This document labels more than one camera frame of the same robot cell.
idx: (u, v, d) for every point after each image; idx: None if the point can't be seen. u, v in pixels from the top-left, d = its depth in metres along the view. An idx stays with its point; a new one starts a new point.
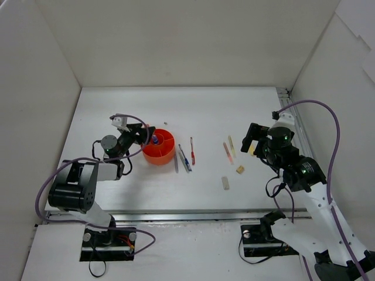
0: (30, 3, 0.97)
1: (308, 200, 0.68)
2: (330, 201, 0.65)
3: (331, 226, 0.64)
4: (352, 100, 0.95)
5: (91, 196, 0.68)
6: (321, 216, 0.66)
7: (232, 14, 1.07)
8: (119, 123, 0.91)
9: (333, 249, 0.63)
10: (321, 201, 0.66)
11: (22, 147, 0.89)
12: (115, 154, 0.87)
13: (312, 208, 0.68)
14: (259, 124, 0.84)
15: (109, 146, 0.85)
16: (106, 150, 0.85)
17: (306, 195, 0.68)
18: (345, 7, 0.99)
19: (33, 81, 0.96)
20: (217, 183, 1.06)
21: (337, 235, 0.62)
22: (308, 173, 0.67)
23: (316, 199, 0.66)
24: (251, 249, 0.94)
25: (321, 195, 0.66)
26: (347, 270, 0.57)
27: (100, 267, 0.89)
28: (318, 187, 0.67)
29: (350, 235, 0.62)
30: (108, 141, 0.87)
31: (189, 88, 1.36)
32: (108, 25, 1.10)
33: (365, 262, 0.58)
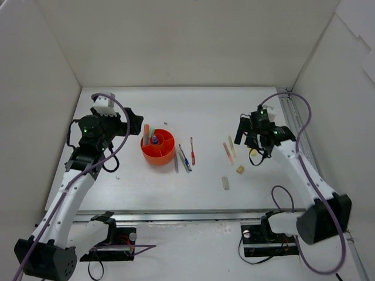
0: (30, 4, 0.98)
1: (280, 155, 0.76)
2: (298, 152, 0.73)
3: (298, 170, 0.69)
4: (353, 99, 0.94)
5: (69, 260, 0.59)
6: (290, 165, 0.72)
7: (232, 14, 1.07)
8: (105, 104, 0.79)
9: (303, 194, 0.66)
10: (290, 153, 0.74)
11: (22, 147, 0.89)
12: (93, 140, 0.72)
13: (283, 162, 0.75)
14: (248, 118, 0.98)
15: (89, 126, 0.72)
16: (84, 132, 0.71)
17: (276, 148, 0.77)
18: (345, 7, 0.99)
19: (33, 81, 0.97)
20: (217, 183, 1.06)
21: (305, 177, 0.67)
22: (279, 133, 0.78)
23: (285, 151, 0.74)
24: (251, 249, 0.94)
25: (290, 149, 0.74)
26: (315, 207, 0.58)
27: (98, 269, 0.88)
28: (287, 144, 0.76)
29: (317, 180, 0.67)
30: (89, 121, 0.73)
31: (189, 88, 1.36)
32: (108, 26, 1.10)
33: (334, 201, 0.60)
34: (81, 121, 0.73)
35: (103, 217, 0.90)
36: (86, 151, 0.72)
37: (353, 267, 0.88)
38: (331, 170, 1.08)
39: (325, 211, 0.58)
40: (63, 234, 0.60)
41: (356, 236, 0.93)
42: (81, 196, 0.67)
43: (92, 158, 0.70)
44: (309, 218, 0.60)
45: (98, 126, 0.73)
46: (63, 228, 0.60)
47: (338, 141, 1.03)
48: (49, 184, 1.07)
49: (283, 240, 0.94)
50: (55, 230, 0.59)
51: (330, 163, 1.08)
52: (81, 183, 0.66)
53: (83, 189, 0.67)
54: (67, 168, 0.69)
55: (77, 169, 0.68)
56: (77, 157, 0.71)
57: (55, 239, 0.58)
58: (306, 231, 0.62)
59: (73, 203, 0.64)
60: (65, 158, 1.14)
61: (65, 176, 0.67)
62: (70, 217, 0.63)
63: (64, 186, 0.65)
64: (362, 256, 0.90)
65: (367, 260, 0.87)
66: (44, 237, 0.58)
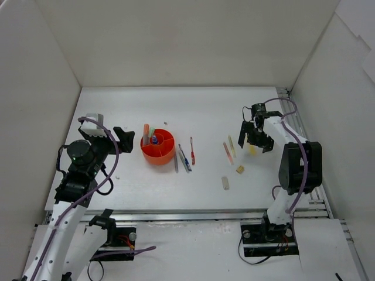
0: (30, 3, 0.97)
1: (269, 125, 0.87)
2: (282, 119, 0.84)
3: (280, 129, 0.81)
4: (352, 99, 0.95)
5: None
6: (275, 129, 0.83)
7: (232, 14, 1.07)
8: (94, 127, 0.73)
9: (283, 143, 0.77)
10: (275, 122, 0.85)
11: (21, 147, 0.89)
12: (83, 167, 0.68)
13: (271, 129, 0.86)
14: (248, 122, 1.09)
15: (78, 154, 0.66)
16: (73, 159, 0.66)
17: (266, 122, 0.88)
18: (344, 7, 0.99)
19: (33, 81, 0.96)
20: (217, 183, 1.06)
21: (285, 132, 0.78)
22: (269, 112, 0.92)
23: (272, 121, 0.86)
24: (251, 249, 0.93)
25: (277, 119, 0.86)
26: (287, 145, 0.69)
27: (97, 270, 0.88)
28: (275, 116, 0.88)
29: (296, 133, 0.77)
30: (77, 147, 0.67)
31: (189, 88, 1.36)
32: (108, 25, 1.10)
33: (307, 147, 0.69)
34: (70, 147, 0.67)
35: (102, 218, 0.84)
36: (76, 178, 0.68)
37: (353, 267, 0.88)
38: (331, 170, 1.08)
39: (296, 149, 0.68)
40: (56, 272, 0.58)
41: (356, 236, 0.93)
42: (72, 229, 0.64)
43: (84, 185, 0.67)
44: (285, 158, 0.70)
45: (87, 151, 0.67)
46: (55, 267, 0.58)
47: (338, 141, 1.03)
48: (49, 184, 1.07)
49: (282, 240, 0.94)
50: (47, 270, 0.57)
51: (330, 163, 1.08)
52: (71, 217, 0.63)
53: (74, 222, 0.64)
54: (57, 199, 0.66)
55: (67, 200, 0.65)
56: (66, 185, 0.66)
57: (47, 280, 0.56)
58: (285, 174, 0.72)
59: (64, 239, 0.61)
60: (64, 158, 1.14)
61: (55, 209, 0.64)
62: (62, 253, 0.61)
63: (54, 220, 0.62)
64: (362, 256, 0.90)
65: (367, 260, 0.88)
66: (37, 278, 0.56)
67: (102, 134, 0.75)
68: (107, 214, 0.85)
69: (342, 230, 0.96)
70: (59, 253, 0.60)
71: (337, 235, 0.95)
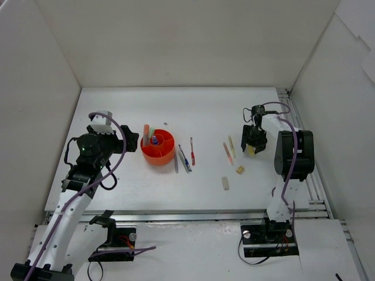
0: (30, 4, 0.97)
1: (265, 122, 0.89)
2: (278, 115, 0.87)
3: (275, 122, 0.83)
4: (352, 99, 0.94)
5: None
6: (270, 123, 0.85)
7: (232, 15, 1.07)
8: (102, 122, 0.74)
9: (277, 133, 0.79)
10: (272, 117, 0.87)
11: (21, 147, 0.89)
12: (91, 158, 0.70)
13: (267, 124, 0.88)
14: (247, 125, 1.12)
15: (87, 145, 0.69)
16: (82, 150, 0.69)
17: (263, 119, 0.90)
18: (344, 7, 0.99)
19: (33, 81, 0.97)
20: (217, 183, 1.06)
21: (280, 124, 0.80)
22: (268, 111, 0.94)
23: (269, 116, 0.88)
24: (251, 249, 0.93)
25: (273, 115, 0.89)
26: (281, 131, 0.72)
27: (96, 270, 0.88)
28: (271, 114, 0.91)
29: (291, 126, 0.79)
30: (85, 139, 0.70)
31: (189, 88, 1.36)
32: (108, 26, 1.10)
33: (300, 136, 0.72)
34: (80, 139, 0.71)
35: (102, 218, 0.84)
36: (83, 170, 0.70)
37: (353, 267, 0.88)
38: (331, 171, 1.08)
39: (289, 134, 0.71)
40: (59, 257, 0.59)
41: (356, 236, 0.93)
42: (78, 217, 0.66)
43: (89, 177, 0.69)
44: (279, 145, 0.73)
45: (95, 144, 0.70)
46: (60, 252, 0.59)
47: (338, 141, 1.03)
48: (48, 184, 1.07)
49: (282, 240, 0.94)
50: (51, 254, 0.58)
51: (330, 163, 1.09)
52: (77, 204, 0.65)
53: (80, 209, 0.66)
54: (63, 188, 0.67)
55: (73, 189, 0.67)
56: (73, 176, 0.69)
57: (50, 264, 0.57)
58: (279, 160, 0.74)
59: (70, 225, 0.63)
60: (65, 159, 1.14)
61: (61, 196, 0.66)
62: (67, 239, 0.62)
63: (60, 207, 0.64)
64: (362, 256, 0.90)
65: (367, 260, 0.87)
66: (41, 261, 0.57)
67: (109, 131, 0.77)
68: (109, 213, 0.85)
69: (342, 230, 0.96)
70: (64, 238, 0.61)
71: (337, 235, 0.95)
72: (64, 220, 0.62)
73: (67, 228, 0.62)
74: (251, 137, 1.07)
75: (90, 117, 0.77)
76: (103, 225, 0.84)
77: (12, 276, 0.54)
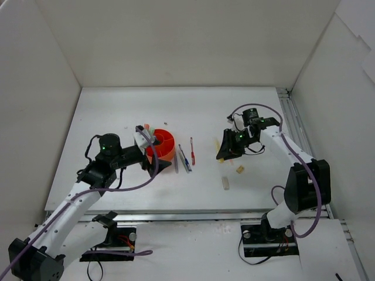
0: (30, 3, 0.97)
1: (265, 137, 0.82)
2: (281, 130, 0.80)
3: (281, 146, 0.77)
4: (352, 99, 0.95)
5: (56, 273, 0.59)
6: (274, 143, 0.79)
7: (232, 14, 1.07)
8: (140, 143, 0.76)
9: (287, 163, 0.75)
10: (274, 133, 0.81)
11: (22, 147, 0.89)
12: (109, 158, 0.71)
13: (269, 141, 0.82)
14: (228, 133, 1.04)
15: (108, 144, 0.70)
16: (102, 148, 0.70)
17: (262, 133, 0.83)
18: (344, 7, 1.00)
19: (33, 81, 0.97)
20: (217, 183, 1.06)
21: (286, 149, 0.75)
22: (266, 121, 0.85)
23: (270, 132, 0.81)
24: (251, 249, 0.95)
25: (274, 130, 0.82)
26: (294, 167, 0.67)
27: (96, 270, 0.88)
28: (271, 127, 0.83)
29: (299, 150, 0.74)
30: (108, 139, 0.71)
31: (189, 88, 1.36)
32: (108, 26, 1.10)
33: (313, 165, 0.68)
34: (102, 137, 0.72)
35: (105, 218, 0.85)
36: (97, 167, 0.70)
37: (353, 267, 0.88)
38: (331, 170, 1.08)
39: (303, 174, 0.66)
40: (57, 243, 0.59)
41: (356, 236, 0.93)
42: (84, 209, 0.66)
43: (102, 175, 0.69)
44: (291, 181, 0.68)
45: (116, 146, 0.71)
46: (58, 238, 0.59)
47: (338, 141, 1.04)
48: (48, 184, 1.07)
49: (283, 240, 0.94)
50: (50, 237, 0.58)
51: (330, 163, 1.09)
52: (88, 197, 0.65)
53: (89, 202, 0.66)
54: (78, 179, 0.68)
55: (86, 182, 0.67)
56: (88, 171, 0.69)
57: (47, 247, 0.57)
58: (290, 196, 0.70)
59: (75, 215, 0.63)
60: (64, 159, 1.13)
61: (76, 187, 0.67)
62: (68, 228, 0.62)
63: (71, 196, 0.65)
64: (362, 255, 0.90)
65: (368, 260, 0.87)
66: (39, 242, 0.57)
67: (142, 151, 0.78)
68: (111, 215, 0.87)
69: (342, 230, 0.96)
70: (65, 226, 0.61)
71: (337, 235, 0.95)
72: (71, 208, 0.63)
73: (72, 216, 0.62)
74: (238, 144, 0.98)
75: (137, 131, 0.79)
76: (104, 225, 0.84)
77: (9, 248, 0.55)
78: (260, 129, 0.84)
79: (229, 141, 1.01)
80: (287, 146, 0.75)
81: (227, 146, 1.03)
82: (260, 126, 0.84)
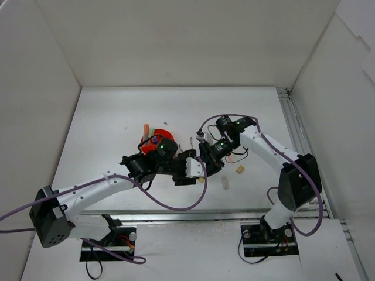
0: (30, 3, 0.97)
1: (246, 140, 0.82)
2: (260, 131, 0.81)
3: (265, 147, 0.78)
4: (353, 99, 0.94)
5: (60, 237, 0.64)
6: (256, 145, 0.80)
7: (233, 14, 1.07)
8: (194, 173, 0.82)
9: (275, 164, 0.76)
10: (254, 134, 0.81)
11: (22, 146, 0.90)
12: (159, 158, 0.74)
13: (251, 144, 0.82)
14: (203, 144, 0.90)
15: (167, 146, 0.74)
16: (160, 146, 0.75)
17: (241, 136, 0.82)
18: (344, 7, 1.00)
19: (33, 81, 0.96)
20: (217, 183, 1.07)
21: (271, 150, 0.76)
22: (241, 122, 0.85)
23: (250, 134, 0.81)
24: (251, 249, 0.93)
25: (253, 132, 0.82)
26: (285, 169, 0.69)
27: (96, 270, 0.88)
28: (249, 129, 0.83)
29: (283, 148, 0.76)
30: (169, 143, 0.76)
31: (189, 88, 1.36)
32: (108, 25, 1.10)
33: (300, 161, 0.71)
34: (166, 139, 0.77)
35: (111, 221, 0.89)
36: (143, 161, 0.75)
37: (353, 268, 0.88)
38: (331, 170, 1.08)
39: (294, 171, 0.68)
40: (76, 208, 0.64)
41: (356, 236, 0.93)
42: (113, 191, 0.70)
43: (142, 170, 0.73)
44: (284, 182, 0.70)
45: (172, 150, 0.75)
46: (79, 204, 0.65)
47: (338, 141, 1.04)
48: (48, 184, 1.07)
49: (283, 240, 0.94)
50: (74, 200, 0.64)
51: (330, 163, 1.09)
52: (121, 181, 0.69)
53: (120, 187, 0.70)
54: (122, 162, 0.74)
55: (128, 168, 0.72)
56: (133, 159, 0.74)
57: (66, 207, 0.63)
58: (286, 196, 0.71)
59: (103, 192, 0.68)
60: (64, 158, 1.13)
61: (118, 167, 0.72)
62: (92, 200, 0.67)
63: (109, 172, 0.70)
64: (362, 256, 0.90)
65: (367, 260, 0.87)
66: (64, 200, 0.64)
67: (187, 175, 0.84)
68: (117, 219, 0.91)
69: (342, 230, 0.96)
70: (91, 196, 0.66)
71: (337, 235, 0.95)
72: (104, 184, 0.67)
73: (101, 191, 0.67)
74: (221, 153, 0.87)
75: (198, 160, 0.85)
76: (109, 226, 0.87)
77: (39, 191, 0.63)
78: (239, 133, 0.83)
79: (210, 153, 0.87)
80: (269, 147, 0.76)
81: (208, 159, 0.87)
82: (238, 129, 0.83)
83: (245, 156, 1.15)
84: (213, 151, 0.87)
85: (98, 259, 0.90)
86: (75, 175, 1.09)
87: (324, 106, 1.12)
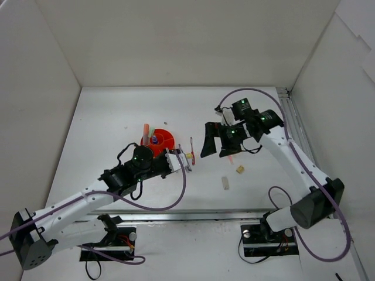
0: (30, 3, 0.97)
1: (269, 142, 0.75)
2: (288, 139, 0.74)
3: (290, 160, 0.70)
4: (353, 99, 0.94)
5: (42, 257, 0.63)
6: (282, 153, 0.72)
7: (233, 14, 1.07)
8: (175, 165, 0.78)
9: (297, 182, 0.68)
10: (280, 140, 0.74)
11: (22, 147, 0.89)
12: (135, 170, 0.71)
13: (274, 150, 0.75)
14: (212, 126, 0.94)
15: (139, 156, 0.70)
16: (134, 158, 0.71)
17: (265, 138, 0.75)
18: (345, 7, 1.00)
19: (32, 81, 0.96)
20: (217, 183, 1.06)
21: (298, 165, 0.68)
22: (267, 119, 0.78)
23: (276, 140, 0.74)
24: (251, 249, 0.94)
25: (280, 136, 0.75)
26: (313, 195, 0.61)
27: (96, 270, 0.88)
28: (276, 130, 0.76)
29: (311, 165, 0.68)
30: (142, 151, 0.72)
31: (189, 88, 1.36)
32: (108, 24, 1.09)
33: (330, 188, 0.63)
34: (138, 148, 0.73)
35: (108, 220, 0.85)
36: (124, 174, 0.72)
37: (353, 267, 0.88)
38: (331, 170, 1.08)
39: (320, 198, 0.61)
40: (55, 229, 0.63)
41: (356, 236, 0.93)
42: (94, 207, 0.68)
43: (121, 184, 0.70)
44: (304, 205, 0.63)
45: (147, 158, 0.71)
46: (58, 225, 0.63)
47: (338, 141, 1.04)
48: (49, 184, 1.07)
49: (282, 240, 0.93)
50: (51, 222, 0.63)
51: (330, 163, 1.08)
52: (101, 198, 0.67)
53: (100, 203, 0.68)
54: (101, 177, 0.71)
55: (106, 183, 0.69)
56: (112, 173, 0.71)
57: (44, 229, 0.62)
58: (301, 216, 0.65)
59: (81, 211, 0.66)
60: (64, 158, 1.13)
61: (96, 182, 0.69)
62: (72, 219, 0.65)
63: (88, 190, 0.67)
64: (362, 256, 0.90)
65: (367, 260, 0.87)
66: (41, 222, 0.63)
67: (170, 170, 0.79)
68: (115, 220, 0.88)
69: (342, 230, 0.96)
70: (70, 216, 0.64)
71: (337, 235, 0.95)
72: (82, 202, 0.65)
73: (79, 210, 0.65)
74: (229, 140, 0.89)
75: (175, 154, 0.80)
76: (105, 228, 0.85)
77: (16, 216, 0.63)
78: (262, 132, 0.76)
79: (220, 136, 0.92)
80: (297, 160, 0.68)
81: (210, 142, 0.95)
82: (262, 127, 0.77)
83: (245, 156, 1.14)
84: (223, 136, 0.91)
85: (97, 259, 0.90)
86: (75, 175, 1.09)
87: (324, 107, 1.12)
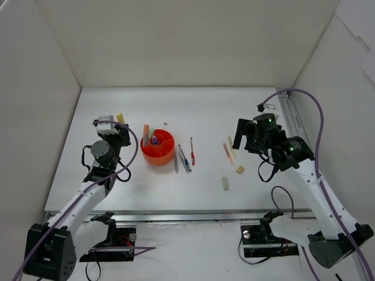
0: (30, 3, 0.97)
1: (297, 177, 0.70)
2: (319, 176, 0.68)
3: (321, 201, 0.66)
4: (353, 99, 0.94)
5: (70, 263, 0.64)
6: (310, 191, 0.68)
7: (232, 14, 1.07)
8: (108, 127, 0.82)
9: (325, 224, 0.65)
10: (310, 177, 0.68)
11: (21, 147, 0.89)
12: (106, 162, 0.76)
13: (301, 185, 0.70)
14: (246, 120, 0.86)
15: (100, 153, 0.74)
16: (96, 158, 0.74)
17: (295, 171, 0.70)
18: (344, 7, 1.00)
19: (31, 81, 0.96)
20: (217, 183, 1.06)
21: (328, 209, 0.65)
22: (295, 151, 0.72)
23: (305, 175, 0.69)
24: (251, 249, 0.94)
25: (310, 171, 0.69)
26: (340, 243, 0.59)
27: (96, 270, 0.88)
28: (306, 163, 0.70)
29: (340, 209, 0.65)
30: (100, 147, 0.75)
31: (189, 88, 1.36)
32: (108, 25, 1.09)
33: (357, 235, 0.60)
34: (92, 148, 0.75)
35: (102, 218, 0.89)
36: (101, 171, 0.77)
37: (353, 267, 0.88)
38: (331, 170, 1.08)
39: (349, 248, 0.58)
40: (74, 226, 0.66)
41: None
42: (94, 201, 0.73)
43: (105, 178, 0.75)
44: (329, 249, 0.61)
45: (110, 150, 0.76)
46: (75, 221, 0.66)
47: (338, 141, 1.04)
48: (49, 184, 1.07)
49: (283, 240, 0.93)
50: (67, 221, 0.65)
51: (330, 163, 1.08)
52: (97, 190, 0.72)
53: (98, 195, 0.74)
54: (84, 180, 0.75)
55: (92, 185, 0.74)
56: (92, 175, 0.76)
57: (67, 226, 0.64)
58: (322, 256, 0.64)
59: (86, 206, 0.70)
60: (64, 158, 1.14)
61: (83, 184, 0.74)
62: (82, 215, 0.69)
63: (82, 189, 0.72)
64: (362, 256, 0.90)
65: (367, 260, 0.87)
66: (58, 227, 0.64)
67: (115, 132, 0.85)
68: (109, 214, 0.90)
69: None
70: (81, 212, 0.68)
71: None
72: (83, 198, 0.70)
73: (84, 205, 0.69)
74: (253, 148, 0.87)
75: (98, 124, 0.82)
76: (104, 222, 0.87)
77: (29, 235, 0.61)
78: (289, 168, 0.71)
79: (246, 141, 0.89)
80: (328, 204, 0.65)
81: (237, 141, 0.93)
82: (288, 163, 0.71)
83: (245, 156, 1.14)
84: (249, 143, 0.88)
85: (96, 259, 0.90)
86: (75, 175, 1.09)
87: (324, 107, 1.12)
